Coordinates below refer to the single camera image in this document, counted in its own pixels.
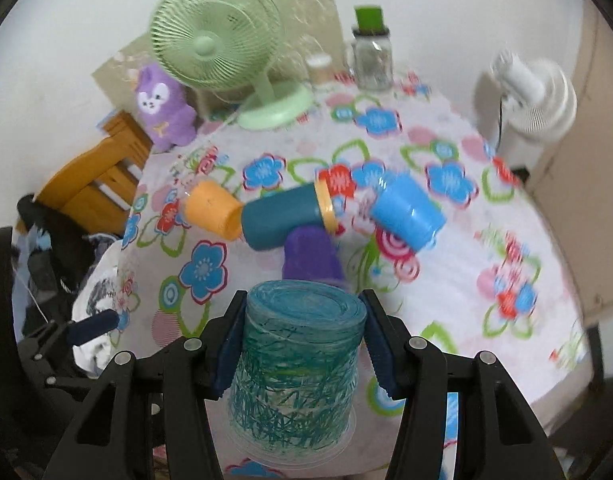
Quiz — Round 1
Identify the teal scribbled clear cup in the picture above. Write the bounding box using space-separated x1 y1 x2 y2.
228 281 366 457

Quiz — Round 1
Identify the orange plastic cup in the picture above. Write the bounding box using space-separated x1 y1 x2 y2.
182 178 244 240

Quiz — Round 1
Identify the dark teal cup yellow rim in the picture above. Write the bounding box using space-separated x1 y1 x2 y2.
241 180 338 252

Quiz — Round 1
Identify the purple plastic cup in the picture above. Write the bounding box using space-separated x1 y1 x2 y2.
282 226 346 288

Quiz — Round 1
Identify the blue plastic cup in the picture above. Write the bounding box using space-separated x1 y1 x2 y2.
369 171 447 252

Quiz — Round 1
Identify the white printed t-shirt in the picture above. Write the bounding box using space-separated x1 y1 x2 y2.
72 244 120 377

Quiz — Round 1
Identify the wooden chair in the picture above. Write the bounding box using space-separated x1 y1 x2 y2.
35 110 152 235

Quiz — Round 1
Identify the purple plush toy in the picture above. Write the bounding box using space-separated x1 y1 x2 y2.
135 63 197 152

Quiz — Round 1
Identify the floral tablecloth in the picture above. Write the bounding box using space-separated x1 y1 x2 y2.
110 73 592 428

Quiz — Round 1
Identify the green desk fan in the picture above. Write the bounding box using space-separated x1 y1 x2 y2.
149 0 314 131

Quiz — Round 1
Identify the white fan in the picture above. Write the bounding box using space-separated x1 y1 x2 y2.
474 50 578 172

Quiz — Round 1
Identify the cotton swab container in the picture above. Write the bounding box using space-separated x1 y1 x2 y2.
304 52 335 87

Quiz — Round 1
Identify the glass jar green lid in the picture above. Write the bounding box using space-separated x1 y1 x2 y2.
352 4 393 92

